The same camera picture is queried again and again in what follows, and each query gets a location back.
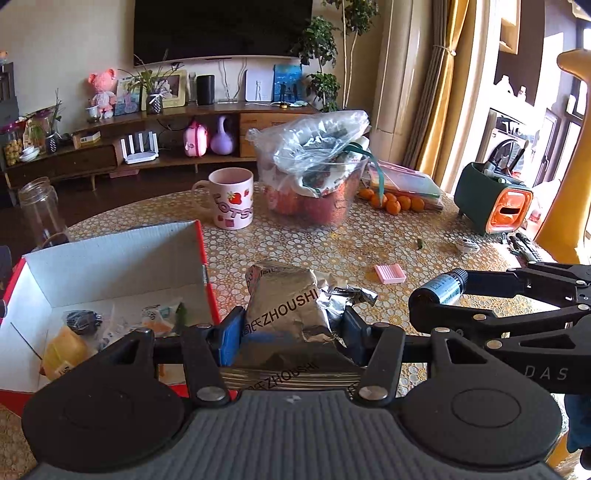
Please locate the clear plastic bag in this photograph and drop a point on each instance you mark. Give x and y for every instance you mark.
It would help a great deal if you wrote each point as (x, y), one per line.
(314, 138)

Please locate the black pliers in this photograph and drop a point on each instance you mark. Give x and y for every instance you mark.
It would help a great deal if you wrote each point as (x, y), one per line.
(524, 244)

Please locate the pink doll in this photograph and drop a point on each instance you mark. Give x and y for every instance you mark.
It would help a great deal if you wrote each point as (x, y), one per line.
(102, 92)

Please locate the black television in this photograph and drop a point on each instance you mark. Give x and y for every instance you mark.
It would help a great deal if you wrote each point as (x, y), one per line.
(221, 27)

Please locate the white router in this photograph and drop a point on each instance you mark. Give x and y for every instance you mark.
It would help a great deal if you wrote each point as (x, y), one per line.
(140, 154)

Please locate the yellow curved stand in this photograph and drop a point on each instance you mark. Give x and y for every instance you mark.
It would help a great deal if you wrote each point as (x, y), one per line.
(572, 138)

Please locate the pink toy case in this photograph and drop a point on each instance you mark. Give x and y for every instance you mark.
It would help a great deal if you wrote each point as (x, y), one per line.
(195, 141)

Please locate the grey curtain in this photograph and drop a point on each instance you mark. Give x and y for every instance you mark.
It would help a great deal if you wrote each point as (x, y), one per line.
(431, 92)

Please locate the white strawberry print mug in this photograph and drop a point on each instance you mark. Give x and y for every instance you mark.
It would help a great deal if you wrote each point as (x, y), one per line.
(231, 203)

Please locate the clear packet with yellow cake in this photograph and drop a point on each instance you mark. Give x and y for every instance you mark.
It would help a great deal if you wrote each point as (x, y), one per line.
(64, 353)

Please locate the clear plastic tub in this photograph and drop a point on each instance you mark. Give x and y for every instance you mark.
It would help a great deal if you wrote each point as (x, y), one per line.
(353, 194)

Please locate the yellow curtain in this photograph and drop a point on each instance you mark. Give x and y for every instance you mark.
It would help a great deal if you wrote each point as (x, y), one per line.
(461, 92)

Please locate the small dark bottle blue label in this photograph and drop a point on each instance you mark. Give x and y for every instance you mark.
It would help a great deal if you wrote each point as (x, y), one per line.
(443, 286)

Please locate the green ribbon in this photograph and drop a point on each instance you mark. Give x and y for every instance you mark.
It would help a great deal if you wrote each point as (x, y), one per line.
(381, 184)

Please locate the yellow-green photo frame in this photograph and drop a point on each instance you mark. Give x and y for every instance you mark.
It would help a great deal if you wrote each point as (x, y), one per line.
(170, 87)

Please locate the front-loading washing machine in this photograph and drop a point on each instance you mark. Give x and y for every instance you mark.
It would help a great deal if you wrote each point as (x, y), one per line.
(508, 147)

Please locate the clear glass jar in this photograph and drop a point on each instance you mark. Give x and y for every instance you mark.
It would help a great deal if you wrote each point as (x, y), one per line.
(41, 212)

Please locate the purple vase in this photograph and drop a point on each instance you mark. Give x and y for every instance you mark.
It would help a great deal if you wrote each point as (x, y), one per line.
(224, 141)

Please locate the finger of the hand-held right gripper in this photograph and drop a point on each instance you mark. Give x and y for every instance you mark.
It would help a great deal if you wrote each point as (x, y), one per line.
(461, 318)
(531, 279)

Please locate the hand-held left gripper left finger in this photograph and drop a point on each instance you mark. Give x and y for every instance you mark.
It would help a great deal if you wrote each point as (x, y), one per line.
(231, 337)

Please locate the snack jar with pink lid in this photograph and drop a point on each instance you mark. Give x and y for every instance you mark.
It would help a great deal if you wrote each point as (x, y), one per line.
(11, 150)

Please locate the lace-covered desktop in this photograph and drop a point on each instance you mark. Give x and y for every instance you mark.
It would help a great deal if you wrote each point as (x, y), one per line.
(323, 249)

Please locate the clear packet with orange snack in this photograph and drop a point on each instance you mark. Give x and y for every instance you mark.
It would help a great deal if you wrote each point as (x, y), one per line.
(159, 323)

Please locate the black speaker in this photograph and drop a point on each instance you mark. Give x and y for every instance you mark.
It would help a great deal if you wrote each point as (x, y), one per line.
(206, 90)

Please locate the small cardboard box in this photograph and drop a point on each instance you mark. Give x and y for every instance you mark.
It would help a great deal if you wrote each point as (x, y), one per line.
(87, 140)

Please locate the white bowl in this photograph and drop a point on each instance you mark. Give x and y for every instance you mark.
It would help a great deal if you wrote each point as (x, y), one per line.
(28, 155)

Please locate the row of tangerines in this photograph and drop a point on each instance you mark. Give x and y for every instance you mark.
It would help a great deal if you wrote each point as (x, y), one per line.
(393, 206)

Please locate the green potted tree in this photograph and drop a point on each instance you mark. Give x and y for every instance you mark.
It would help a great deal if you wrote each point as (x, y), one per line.
(323, 87)

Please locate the small pink ridged block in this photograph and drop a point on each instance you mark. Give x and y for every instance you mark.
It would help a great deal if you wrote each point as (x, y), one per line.
(390, 273)

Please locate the blue picture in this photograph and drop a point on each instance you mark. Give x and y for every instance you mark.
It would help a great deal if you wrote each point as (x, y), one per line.
(286, 83)

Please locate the red cardboard box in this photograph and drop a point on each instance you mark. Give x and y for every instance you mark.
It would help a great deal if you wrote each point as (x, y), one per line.
(115, 263)

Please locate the white picture frame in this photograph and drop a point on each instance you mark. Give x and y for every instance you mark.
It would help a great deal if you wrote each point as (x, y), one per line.
(258, 85)

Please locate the blue photo frame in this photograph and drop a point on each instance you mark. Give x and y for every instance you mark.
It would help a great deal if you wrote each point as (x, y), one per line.
(127, 97)

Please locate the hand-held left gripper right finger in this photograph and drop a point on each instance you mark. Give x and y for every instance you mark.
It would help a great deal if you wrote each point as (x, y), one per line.
(353, 339)

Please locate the printed foil snack packet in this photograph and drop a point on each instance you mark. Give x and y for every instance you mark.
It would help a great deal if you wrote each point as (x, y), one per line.
(281, 304)

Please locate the small round white lid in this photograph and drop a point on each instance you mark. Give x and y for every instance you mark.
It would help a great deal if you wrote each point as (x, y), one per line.
(466, 245)

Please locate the white standing air conditioner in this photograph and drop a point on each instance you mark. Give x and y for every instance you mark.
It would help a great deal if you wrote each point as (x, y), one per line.
(401, 69)

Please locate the small plant in patterned pot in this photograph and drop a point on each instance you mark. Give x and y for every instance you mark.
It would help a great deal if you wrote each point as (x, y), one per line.
(51, 143)
(154, 104)

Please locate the wooden television cabinet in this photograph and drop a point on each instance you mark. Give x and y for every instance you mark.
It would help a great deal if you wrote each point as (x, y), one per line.
(60, 164)

